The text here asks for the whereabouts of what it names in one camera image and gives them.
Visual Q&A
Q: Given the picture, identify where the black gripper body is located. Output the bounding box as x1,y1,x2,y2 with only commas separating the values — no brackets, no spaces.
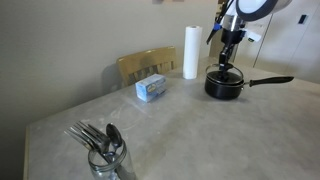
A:
221,29,242,55

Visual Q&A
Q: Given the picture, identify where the glass lid with black knob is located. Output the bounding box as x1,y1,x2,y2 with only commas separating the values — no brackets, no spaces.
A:
205,63,245,85

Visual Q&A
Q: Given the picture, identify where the white paper towel roll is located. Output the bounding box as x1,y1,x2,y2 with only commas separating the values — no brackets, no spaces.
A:
182,25,204,81

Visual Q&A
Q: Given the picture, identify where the small blue cardboard box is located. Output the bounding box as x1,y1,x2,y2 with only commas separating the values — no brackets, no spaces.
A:
134,73,169,103

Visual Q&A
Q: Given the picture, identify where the wooden chair with slatted back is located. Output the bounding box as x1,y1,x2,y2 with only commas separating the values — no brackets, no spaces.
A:
115,45,178,89

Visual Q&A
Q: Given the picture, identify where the silver metal spoon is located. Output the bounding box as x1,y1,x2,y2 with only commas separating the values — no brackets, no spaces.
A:
105,122,124,150

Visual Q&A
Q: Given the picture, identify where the silver metal fork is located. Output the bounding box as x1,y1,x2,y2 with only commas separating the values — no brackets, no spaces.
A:
75,120,112,155
63,127,107,158

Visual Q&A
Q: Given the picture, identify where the clear glass jar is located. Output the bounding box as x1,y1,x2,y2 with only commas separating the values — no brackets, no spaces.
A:
87,139,138,180

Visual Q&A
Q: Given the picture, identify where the black cable with blue connector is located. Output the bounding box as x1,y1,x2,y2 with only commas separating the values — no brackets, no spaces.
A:
205,0,235,46

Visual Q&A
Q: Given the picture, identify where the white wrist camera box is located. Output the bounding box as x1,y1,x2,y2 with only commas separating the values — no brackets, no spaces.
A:
242,29,263,43

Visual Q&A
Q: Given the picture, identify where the black saucepan with long handle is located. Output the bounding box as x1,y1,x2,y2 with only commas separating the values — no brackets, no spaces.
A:
203,68,295,101

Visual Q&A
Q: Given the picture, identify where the small black wall fitting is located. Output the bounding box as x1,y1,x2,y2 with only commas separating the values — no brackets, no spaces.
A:
297,13,309,25

